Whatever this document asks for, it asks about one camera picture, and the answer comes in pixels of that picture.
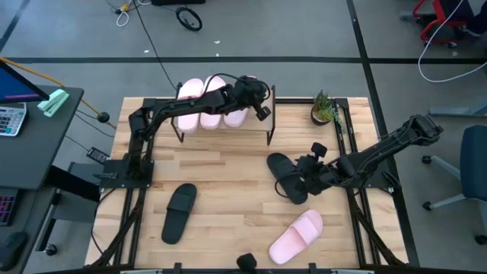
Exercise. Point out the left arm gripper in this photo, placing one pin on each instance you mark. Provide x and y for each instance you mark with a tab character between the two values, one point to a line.
249	91

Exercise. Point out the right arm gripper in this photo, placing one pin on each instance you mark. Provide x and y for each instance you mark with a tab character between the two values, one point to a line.
323	173

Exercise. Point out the black slide sandal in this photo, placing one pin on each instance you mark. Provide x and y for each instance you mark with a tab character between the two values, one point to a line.
177	220
279	167

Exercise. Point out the pink slide sandal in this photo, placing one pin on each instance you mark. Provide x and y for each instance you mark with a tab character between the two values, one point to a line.
235	118
190	89
293	239
215	84

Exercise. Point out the wooden shelf with black frame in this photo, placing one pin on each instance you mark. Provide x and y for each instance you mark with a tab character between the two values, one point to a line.
260	127

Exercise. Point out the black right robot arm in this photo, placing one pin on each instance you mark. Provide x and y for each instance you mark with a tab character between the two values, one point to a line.
380	152

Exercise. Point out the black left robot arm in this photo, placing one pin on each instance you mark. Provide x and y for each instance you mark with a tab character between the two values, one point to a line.
182	104

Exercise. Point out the potted succulent plant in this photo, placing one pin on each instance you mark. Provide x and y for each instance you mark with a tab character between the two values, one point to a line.
321	112

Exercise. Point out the black rounded object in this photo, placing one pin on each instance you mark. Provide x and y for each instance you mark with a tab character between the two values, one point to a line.
246	262

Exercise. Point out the black floor box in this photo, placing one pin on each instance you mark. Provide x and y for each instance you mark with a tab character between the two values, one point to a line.
179	2

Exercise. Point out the black power adapter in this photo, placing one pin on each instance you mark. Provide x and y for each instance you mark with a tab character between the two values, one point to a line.
98	155

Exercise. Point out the blue grey office chair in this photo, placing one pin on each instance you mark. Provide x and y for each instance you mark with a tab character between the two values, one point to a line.
473	160

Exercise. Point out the mint green stapler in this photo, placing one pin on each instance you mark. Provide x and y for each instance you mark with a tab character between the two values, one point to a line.
53	102

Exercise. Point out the red and black chair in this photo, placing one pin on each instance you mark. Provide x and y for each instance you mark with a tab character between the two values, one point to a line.
440	13

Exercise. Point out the black desk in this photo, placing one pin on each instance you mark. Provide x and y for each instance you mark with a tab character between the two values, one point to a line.
34	152

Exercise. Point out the computer monitor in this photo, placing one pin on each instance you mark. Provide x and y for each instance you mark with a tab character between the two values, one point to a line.
15	85

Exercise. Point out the grey desk calculator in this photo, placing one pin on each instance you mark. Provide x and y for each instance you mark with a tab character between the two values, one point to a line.
10	120

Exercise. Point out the backlit keyboard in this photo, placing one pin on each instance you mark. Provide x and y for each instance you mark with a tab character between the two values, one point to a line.
7	209

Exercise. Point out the black computer mouse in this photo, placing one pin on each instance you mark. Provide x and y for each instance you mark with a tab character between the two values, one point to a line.
11	249

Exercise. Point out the black metal table frame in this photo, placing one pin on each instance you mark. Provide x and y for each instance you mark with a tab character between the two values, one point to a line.
300	100

